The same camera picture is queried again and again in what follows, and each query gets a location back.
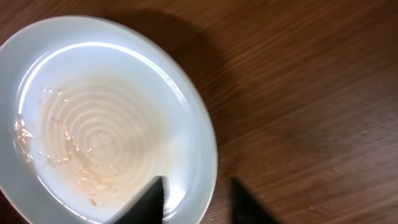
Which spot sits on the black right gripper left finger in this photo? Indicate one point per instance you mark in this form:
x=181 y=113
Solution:
x=149 y=208

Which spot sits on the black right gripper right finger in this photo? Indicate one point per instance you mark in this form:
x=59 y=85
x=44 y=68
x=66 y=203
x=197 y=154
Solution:
x=245 y=209

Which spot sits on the light blue plate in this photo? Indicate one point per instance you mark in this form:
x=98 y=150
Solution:
x=91 y=113

